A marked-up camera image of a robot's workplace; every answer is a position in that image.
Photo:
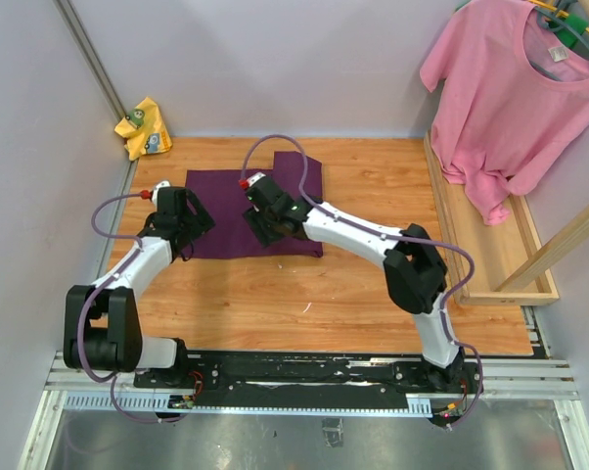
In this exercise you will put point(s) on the green hanger clip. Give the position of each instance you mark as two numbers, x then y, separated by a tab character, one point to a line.
572	31

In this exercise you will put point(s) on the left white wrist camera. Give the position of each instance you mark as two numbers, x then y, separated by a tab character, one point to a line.
160	185

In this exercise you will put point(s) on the yellow paper bag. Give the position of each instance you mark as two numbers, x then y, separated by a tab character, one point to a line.
144	131

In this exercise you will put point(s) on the pink t-shirt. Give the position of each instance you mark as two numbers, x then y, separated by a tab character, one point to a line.
513	97

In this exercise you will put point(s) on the aluminium corner post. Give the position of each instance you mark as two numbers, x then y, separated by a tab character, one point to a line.
89	53

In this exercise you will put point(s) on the wooden tray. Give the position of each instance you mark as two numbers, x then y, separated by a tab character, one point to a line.
498	251

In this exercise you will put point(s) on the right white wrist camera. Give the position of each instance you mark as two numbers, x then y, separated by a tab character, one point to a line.
254	178

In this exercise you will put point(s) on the yellow hoop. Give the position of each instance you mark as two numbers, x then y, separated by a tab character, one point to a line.
588	29

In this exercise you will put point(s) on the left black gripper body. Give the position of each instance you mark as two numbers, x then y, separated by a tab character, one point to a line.
182	223

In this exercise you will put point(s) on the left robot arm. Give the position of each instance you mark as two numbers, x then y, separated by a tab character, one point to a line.
102	334

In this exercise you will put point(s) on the grey clothes hanger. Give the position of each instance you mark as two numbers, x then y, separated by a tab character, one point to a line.
563	39

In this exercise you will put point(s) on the aluminium rail frame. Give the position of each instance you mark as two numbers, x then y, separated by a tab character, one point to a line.
263	410

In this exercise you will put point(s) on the purple surgical wrap cloth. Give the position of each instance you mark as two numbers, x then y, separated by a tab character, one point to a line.
222	197

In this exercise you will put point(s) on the wooden beam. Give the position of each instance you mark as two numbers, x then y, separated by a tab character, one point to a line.
560	245

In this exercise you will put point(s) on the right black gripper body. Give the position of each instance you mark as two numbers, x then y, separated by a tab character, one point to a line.
274	218

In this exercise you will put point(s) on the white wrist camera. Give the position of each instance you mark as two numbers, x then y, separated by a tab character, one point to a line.
160	185
254	178

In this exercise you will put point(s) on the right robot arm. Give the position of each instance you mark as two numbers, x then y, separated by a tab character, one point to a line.
415	273

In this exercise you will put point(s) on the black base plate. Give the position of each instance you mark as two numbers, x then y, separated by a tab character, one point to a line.
305	381

